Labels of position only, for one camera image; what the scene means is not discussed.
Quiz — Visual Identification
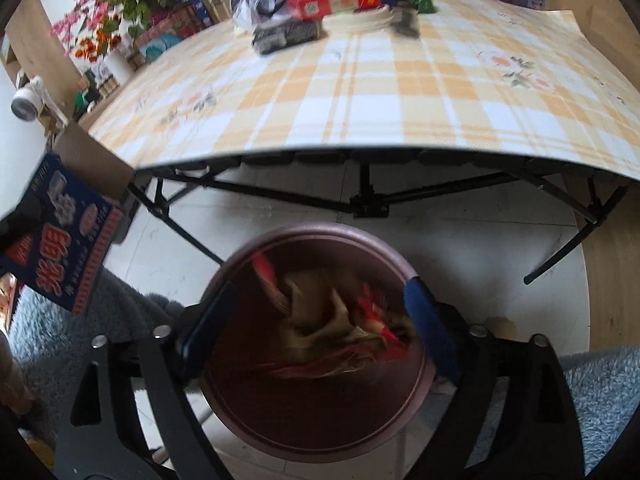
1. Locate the blue red carton box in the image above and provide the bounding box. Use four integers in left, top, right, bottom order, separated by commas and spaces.
1, 154, 122, 315

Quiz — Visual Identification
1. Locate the yellow plaid tablecloth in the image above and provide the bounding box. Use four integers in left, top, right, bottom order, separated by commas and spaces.
90, 0, 639, 179

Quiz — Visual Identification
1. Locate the grey fleece sleeve forearm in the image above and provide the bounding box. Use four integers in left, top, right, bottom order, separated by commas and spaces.
8, 269, 183, 446

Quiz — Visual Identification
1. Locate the white desk fan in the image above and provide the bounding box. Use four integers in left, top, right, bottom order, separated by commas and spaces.
11, 76, 68, 127

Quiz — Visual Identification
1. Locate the black folding table frame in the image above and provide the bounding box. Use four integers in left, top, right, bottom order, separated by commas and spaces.
127, 148, 638, 284

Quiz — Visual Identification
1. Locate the trash inside bin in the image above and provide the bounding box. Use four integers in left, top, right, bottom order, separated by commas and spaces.
252, 252, 416, 378

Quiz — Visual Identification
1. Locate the pink artificial flower bouquet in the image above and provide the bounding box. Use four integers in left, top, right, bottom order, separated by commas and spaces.
50, 0, 177, 64

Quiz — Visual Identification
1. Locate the white paper plate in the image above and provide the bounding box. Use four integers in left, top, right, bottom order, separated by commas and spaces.
322, 6, 393, 35

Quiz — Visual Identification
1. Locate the black snack packet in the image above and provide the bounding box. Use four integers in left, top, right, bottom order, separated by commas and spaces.
252, 20, 322, 55

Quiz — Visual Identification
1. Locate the red rectangular box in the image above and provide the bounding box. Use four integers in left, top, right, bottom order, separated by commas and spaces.
286, 0, 382, 21

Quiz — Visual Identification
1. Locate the maroon round trash bin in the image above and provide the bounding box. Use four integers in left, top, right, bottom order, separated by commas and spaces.
201, 222, 435, 463

